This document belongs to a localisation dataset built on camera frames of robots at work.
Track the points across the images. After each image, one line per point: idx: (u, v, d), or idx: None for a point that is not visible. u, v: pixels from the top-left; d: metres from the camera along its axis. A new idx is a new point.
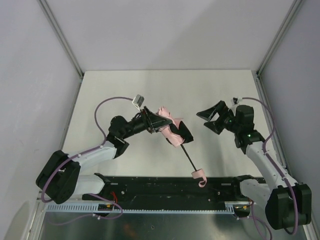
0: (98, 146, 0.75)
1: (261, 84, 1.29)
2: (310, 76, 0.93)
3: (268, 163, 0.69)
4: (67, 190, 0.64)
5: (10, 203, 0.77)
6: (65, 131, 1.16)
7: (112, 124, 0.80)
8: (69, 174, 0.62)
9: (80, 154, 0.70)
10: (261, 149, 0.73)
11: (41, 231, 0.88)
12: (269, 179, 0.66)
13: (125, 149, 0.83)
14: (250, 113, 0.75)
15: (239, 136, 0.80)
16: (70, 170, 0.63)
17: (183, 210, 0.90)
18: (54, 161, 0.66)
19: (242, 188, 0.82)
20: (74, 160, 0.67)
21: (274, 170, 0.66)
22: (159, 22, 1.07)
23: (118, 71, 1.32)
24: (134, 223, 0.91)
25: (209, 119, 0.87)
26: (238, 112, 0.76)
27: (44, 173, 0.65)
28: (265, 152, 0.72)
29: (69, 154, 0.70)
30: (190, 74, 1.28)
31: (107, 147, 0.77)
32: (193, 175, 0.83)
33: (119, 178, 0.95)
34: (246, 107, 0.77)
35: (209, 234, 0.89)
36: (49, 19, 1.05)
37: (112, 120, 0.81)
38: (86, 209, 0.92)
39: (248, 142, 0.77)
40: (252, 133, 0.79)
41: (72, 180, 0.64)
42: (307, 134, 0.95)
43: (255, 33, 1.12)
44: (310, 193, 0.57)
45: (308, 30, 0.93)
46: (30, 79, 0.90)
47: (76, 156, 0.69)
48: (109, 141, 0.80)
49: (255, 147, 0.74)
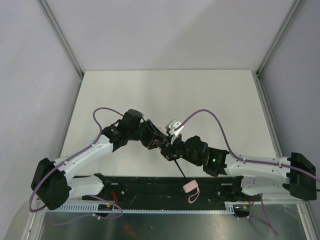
0: (90, 145, 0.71)
1: (261, 84, 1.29)
2: (310, 75, 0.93)
3: (257, 166, 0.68)
4: (59, 197, 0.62)
5: (10, 203, 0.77)
6: (65, 131, 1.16)
7: (128, 113, 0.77)
8: (55, 184, 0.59)
9: (67, 161, 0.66)
10: (237, 161, 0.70)
11: (40, 232, 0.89)
12: (272, 176, 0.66)
13: (121, 145, 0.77)
14: (203, 144, 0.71)
15: (210, 168, 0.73)
16: (55, 179, 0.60)
17: (184, 210, 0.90)
18: (40, 170, 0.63)
19: (249, 192, 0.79)
20: (60, 169, 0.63)
21: (268, 165, 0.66)
22: (159, 23, 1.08)
23: (117, 71, 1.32)
24: (135, 223, 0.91)
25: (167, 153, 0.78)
26: (195, 150, 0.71)
27: (34, 181, 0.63)
28: (244, 160, 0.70)
29: (56, 161, 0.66)
30: (190, 74, 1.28)
31: (101, 144, 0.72)
32: (186, 187, 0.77)
33: (119, 178, 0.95)
34: (195, 141, 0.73)
35: (209, 234, 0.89)
36: (48, 18, 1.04)
37: (130, 110, 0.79)
38: (86, 209, 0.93)
39: (222, 168, 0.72)
40: (217, 155, 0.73)
41: (61, 189, 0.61)
42: (308, 134, 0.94)
43: (256, 32, 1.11)
44: (300, 155, 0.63)
45: (309, 30, 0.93)
46: (29, 79, 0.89)
47: (63, 164, 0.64)
48: (104, 135, 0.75)
49: (232, 164, 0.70)
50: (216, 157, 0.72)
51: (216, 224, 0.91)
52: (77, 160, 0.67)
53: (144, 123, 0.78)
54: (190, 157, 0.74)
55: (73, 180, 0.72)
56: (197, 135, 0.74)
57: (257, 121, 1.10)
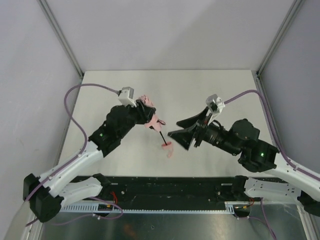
0: (76, 156, 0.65)
1: (261, 85, 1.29)
2: (311, 75, 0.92)
3: (305, 177, 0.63)
4: (50, 211, 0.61)
5: (9, 203, 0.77)
6: (65, 131, 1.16)
7: (113, 112, 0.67)
8: (41, 201, 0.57)
9: (51, 176, 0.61)
10: (289, 167, 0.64)
11: (40, 232, 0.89)
12: (313, 193, 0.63)
13: (114, 146, 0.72)
14: (256, 131, 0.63)
15: (252, 160, 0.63)
16: (40, 197, 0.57)
17: (184, 210, 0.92)
18: (26, 186, 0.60)
19: (251, 194, 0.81)
20: (45, 185, 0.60)
21: (317, 181, 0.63)
22: (159, 23, 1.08)
23: (118, 71, 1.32)
24: (134, 224, 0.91)
25: (188, 146, 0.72)
26: (246, 137, 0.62)
27: (24, 195, 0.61)
28: (295, 167, 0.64)
29: (41, 176, 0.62)
30: (190, 74, 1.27)
31: (88, 153, 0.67)
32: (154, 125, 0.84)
33: (119, 178, 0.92)
34: (246, 126, 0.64)
35: (209, 235, 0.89)
36: (48, 18, 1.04)
37: (115, 108, 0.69)
38: (86, 209, 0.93)
39: (270, 166, 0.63)
40: (262, 148, 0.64)
41: (49, 205, 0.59)
42: (309, 135, 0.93)
43: (256, 32, 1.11)
44: None
45: (308, 30, 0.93)
46: (30, 79, 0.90)
47: (47, 180, 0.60)
48: (92, 141, 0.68)
49: (283, 167, 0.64)
50: (263, 151, 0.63)
51: (216, 224, 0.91)
52: (63, 175, 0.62)
53: (136, 108, 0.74)
54: (233, 145, 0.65)
55: (66, 188, 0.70)
56: (246, 119, 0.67)
57: (257, 121, 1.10)
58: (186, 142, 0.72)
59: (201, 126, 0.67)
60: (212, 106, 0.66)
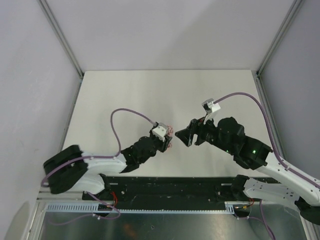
0: (112, 156, 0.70)
1: (261, 84, 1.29)
2: (311, 75, 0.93)
3: (296, 179, 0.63)
4: (64, 185, 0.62)
5: (11, 203, 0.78)
6: (66, 131, 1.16)
7: (142, 142, 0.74)
8: (75, 172, 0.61)
9: (92, 157, 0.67)
10: (280, 166, 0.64)
11: (40, 232, 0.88)
12: (304, 194, 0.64)
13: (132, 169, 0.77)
14: (239, 127, 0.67)
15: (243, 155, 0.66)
16: (76, 168, 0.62)
17: (183, 210, 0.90)
18: (66, 153, 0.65)
19: (250, 193, 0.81)
20: (84, 160, 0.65)
21: (308, 183, 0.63)
22: (159, 23, 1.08)
23: (118, 72, 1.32)
24: (135, 223, 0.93)
25: (188, 145, 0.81)
26: (228, 131, 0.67)
27: (53, 159, 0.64)
28: (287, 167, 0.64)
29: (84, 152, 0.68)
30: (190, 75, 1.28)
31: (120, 161, 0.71)
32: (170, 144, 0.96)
33: (119, 178, 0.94)
34: (230, 122, 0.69)
35: (209, 234, 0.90)
36: (48, 18, 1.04)
37: (145, 138, 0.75)
38: (86, 209, 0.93)
39: (260, 162, 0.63)
40: (256, 146, 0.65)
41: (73, 179, 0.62)
42: (309, 134, 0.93)
43: (256, 33, 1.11)
44: None
45: (308, 31, 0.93)
46: (29, 79, 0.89)
47: (88, 157, 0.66)
48: (122, 154, 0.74)
49: (273, 166, 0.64)
50: (256, 149, 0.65)
51: (216, 224, 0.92)
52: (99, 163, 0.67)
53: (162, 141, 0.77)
54: (223, 141, 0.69)
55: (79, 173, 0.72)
56: (232, 117, 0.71)
57: (257, 121, 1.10)
58: (186, 141, 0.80)
59: (196, 122, 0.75)
60: (205, 106, 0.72)
